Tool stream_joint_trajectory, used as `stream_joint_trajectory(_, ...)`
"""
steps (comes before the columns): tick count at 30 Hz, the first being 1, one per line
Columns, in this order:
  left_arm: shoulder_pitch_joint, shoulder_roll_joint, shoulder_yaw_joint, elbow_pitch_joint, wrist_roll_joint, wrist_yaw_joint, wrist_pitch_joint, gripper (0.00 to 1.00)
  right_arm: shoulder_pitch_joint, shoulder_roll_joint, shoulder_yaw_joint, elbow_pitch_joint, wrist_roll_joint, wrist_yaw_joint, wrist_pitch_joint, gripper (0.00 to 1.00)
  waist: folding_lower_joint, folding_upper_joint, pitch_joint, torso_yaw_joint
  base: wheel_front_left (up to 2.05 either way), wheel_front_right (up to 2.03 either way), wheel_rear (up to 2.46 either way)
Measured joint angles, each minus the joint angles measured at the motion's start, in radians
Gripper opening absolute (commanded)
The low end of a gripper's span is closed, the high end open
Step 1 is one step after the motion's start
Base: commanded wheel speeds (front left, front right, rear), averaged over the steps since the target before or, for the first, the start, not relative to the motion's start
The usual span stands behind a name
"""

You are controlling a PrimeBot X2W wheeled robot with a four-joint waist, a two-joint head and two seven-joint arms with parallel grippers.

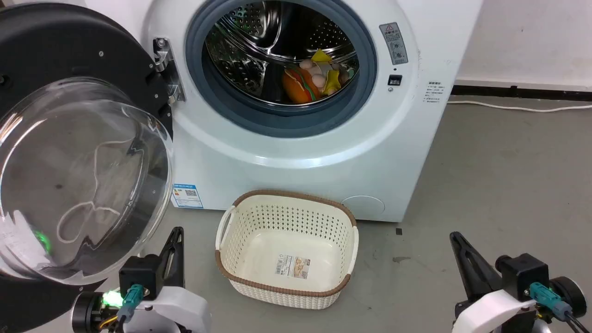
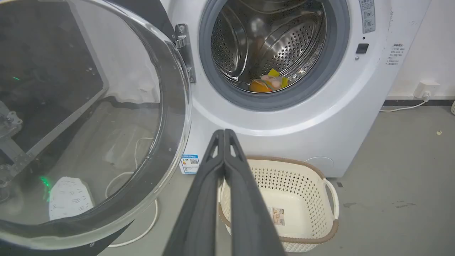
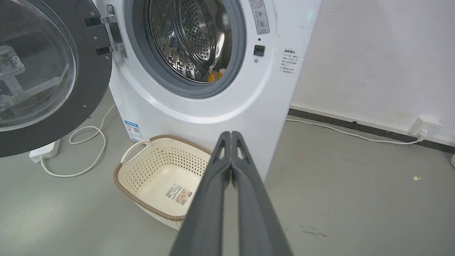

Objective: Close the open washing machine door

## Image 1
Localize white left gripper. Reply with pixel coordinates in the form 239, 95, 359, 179
132, 226, 212, 333

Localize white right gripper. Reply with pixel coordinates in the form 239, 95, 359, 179
450, 231, 538, 333

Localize white front-load washing machine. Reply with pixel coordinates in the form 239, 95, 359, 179
86, 0, 484, 223

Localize metal door hinge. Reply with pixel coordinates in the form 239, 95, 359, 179
153, 37, 187, 104

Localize black washing machine door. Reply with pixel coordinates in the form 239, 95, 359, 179
0, 2, 174, 333

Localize blue energy label sticker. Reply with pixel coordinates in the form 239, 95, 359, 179
172, 184, 204, 210

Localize cream plastic laundry basket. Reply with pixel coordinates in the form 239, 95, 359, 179
215, 189, 359, 310

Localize paper label in basket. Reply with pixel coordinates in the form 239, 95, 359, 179
276, 253, 311, 280

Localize round white filter cover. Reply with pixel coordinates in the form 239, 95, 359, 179
341, 195, 386, 216

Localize small printed text sticker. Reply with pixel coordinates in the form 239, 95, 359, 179
426, 80, 446, 105

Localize black baseboard strip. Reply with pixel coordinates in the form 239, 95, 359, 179
450, 84, 592, 102

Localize hamburger plush toy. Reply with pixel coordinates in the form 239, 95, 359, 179
282, 66, 322, 105

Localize stainless steel washer drum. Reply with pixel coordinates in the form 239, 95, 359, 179
202, 0, 361, 107

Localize yellow toy piece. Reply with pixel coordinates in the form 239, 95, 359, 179
310, 48, 343, 96

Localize grey warning sticker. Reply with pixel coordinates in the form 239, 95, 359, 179
379, 22, 409, 66

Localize beige egg toy cluster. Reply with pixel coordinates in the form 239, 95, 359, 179
299, 58, 354, 88

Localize teal plug left gripper cable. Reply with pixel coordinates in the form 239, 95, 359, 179
116, 284, 145, 325

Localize teal plug gripper cable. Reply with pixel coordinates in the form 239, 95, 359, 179
116, 284, 145, 325
529, 282, 592, 333

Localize teal plug right gripper cable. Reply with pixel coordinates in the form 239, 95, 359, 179
529, 282, 592, 333

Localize white floor cable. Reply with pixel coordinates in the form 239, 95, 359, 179
446, 99, 592, 113

